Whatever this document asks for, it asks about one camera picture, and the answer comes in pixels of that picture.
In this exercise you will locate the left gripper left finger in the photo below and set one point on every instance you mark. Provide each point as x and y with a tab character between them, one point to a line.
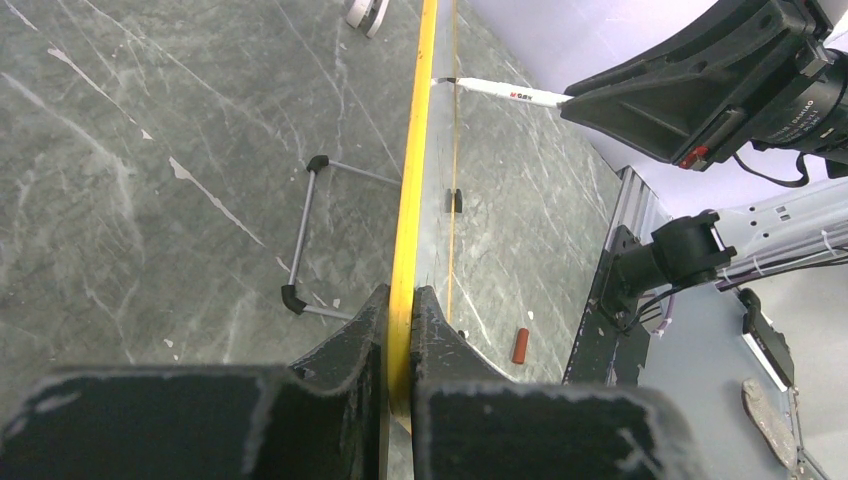
325	416

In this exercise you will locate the yellow framed whiteboard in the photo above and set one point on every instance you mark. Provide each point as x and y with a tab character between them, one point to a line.
424	245

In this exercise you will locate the grey wire whiteboard stand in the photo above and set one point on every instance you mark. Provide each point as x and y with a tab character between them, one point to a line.
343	241

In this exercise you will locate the aluminium frame rail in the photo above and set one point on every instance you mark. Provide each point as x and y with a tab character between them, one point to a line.
638	208

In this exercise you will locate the brown marker cap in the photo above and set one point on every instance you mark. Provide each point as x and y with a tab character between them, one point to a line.
520	346

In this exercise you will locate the black whiteboard foot clip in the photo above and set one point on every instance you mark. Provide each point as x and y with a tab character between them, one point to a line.
453	201

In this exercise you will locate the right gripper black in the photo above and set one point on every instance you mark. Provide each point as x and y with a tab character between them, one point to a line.
764	74

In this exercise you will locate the white brown whiteboard marker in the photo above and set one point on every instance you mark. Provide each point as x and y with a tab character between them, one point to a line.
508	91

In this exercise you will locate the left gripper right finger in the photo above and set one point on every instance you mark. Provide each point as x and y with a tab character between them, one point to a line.
471	422

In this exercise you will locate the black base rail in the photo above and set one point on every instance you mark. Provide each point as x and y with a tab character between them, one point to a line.
602	353

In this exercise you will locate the white whiteboard eraser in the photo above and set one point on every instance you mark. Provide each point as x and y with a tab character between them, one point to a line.
366	15

